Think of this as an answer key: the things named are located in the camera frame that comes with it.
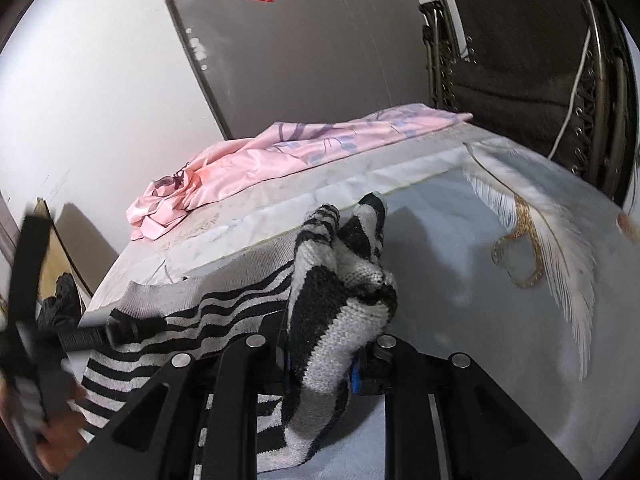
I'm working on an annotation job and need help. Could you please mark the person's left hand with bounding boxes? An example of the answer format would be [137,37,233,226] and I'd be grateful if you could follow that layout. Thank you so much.
[36,385,88,474]

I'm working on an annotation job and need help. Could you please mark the black white striped sweater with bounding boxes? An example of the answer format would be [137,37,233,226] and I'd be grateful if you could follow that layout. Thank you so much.
[80,193,397,472]

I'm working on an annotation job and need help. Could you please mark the pink crumpled cloth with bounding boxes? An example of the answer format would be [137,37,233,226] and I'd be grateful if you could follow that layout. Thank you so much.
[126,103,472,240]

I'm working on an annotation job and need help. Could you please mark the white feather print bedsheet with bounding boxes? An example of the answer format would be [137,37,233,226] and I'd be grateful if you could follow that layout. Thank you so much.
[88,124,639,479]

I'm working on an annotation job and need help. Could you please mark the grey door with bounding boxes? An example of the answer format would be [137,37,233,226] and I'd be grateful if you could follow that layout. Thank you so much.
[165,0,430,140]

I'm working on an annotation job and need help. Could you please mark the white cable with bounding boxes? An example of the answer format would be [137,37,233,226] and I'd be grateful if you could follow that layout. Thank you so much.
[546,27,594,162]

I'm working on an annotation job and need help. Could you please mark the black garment on floor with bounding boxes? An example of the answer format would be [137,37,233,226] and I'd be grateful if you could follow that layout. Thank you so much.
[37,273,82,330]

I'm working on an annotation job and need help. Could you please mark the black folding chair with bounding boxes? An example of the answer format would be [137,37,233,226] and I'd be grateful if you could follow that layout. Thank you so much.
[420,0,639,204]

